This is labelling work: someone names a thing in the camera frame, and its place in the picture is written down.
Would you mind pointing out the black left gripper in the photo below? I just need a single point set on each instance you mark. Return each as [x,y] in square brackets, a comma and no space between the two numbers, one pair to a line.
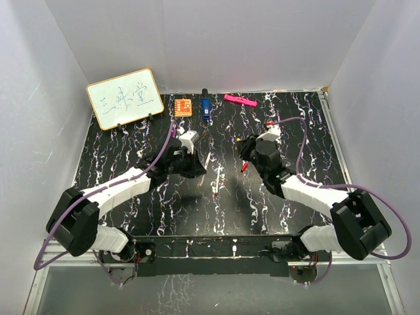
[195,168]

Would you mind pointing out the small wood-framed whiteboard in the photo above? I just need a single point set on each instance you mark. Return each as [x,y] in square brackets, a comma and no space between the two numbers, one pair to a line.
[125,99]

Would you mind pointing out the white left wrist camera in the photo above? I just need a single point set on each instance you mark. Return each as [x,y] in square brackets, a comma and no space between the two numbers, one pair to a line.
[188,139]

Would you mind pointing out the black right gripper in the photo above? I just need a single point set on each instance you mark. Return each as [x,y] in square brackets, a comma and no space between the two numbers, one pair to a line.
[244,146]

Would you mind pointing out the blue whiteboard eraser marker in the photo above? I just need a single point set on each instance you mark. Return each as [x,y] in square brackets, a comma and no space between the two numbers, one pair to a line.
[205,105]

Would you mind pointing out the pink plastic clip bar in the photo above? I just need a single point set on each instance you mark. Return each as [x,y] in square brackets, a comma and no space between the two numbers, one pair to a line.
[240,100]

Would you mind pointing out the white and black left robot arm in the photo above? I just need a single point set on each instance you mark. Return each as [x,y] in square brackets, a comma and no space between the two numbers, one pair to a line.
[74,222]

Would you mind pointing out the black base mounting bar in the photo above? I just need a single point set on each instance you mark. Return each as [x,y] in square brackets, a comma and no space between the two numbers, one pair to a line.
[221,255]

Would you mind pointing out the orange red pen cap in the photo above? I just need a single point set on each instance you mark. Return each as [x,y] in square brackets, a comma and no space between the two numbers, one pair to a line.
[244,167]

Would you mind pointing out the white pen red tip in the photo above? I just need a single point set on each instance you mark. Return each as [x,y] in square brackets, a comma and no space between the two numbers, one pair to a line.
[218,180]

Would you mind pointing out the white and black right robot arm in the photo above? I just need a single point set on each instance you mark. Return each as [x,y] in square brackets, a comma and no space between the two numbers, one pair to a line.
[358,227]

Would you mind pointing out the orange notebook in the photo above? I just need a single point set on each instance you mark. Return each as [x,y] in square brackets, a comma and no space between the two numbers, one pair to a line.
[183,108]

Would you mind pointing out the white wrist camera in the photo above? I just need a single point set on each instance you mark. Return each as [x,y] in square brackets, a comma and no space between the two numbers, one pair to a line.
[188,139]
[272,132]

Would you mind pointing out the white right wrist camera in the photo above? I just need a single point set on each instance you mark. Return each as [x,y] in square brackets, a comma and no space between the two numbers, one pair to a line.
[272,132]

